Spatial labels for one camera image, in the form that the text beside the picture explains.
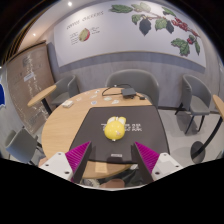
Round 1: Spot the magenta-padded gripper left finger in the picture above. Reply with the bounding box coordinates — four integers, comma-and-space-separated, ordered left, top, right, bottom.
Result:
39, 140, 94, 185

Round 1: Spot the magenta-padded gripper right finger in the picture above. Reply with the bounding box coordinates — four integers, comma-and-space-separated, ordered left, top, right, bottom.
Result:
130, 141, 184, 185

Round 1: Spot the black mouse pad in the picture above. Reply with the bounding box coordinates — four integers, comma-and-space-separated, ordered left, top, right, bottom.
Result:
68, 106, 171, 164

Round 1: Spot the grey upholstered chair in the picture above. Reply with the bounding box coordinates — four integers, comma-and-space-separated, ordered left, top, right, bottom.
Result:
4, 126, 46, 165
105, 68, 160, 109
49, 74, 81, 108
174, 73, 214, 135

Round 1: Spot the tall round wooden table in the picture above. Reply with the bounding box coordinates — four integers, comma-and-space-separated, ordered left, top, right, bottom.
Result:
189, 94, 224, 164
27, 84, 58, 116

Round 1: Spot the brown printed wall poster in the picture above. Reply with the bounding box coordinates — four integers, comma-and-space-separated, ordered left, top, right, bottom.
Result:
5, 41, 56, 134

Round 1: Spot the blue wall sign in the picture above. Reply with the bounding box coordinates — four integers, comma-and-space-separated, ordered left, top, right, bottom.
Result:
0, 74, 8, 108

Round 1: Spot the white botanical wall mural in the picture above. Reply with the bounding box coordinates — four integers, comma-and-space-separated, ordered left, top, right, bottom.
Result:
53, 0, 208, 69

